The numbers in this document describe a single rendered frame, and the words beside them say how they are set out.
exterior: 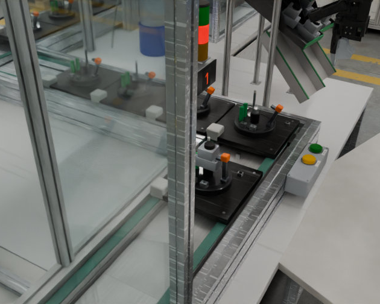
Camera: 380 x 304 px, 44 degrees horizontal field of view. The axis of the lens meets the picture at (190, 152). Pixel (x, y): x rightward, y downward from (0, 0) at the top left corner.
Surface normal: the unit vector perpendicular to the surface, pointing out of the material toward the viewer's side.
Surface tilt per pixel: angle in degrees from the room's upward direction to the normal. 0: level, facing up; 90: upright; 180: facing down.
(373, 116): 0
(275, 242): 0
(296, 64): 45
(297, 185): 90
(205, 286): 0
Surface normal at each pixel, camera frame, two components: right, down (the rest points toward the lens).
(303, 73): 0.55, -0.33
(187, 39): 0.87, 0.29
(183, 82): -0.50, 0.48
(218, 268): 0.01, -0.82
